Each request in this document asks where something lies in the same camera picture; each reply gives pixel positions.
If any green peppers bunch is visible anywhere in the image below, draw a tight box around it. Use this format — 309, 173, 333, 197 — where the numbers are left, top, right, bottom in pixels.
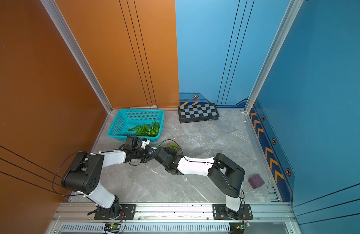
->
169, 143, 181, 151
128, 122, 160, 137

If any teal plastic basket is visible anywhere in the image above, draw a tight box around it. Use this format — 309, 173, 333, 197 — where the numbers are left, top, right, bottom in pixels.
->
107, 109, 164, 142

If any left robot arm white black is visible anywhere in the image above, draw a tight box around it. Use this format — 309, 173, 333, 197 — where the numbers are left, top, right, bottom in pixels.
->
62, 146, 156, 220

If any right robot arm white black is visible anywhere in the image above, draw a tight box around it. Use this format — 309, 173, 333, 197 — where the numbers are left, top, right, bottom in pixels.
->
153, 147, 245, 219

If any silver metal cylinder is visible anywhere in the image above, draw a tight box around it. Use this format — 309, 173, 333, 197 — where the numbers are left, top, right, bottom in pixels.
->
130, 105, 158, 110

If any black white checkerboard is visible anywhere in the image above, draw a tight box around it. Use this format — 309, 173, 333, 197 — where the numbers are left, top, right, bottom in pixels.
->
178, 103, 219, 123

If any white vent grille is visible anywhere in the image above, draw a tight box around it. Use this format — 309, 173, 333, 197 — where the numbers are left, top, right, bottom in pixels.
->
59, 222, 231, 234

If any left green circuit board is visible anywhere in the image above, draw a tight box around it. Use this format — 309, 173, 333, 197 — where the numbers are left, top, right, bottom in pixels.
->
103, 223, 122, 234

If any purple small block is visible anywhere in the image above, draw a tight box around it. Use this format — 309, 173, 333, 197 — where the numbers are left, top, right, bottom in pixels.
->
248, 174, 265, 189

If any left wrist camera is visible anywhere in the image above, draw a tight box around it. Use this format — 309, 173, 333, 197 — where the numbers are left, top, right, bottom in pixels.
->
123, 136, 150, 150

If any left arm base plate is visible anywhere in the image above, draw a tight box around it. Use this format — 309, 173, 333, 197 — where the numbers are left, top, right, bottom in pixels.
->
93, 204, 137, 220

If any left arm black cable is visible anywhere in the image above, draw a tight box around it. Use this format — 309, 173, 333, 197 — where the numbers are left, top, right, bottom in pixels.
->
52, 152, 81, 198

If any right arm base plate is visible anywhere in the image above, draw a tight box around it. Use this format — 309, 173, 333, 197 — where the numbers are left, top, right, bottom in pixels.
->
212, 203, 254, 220

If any aluminium front rail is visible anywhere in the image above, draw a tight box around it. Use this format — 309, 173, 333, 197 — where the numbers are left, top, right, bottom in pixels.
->
51, 202, 296, 223

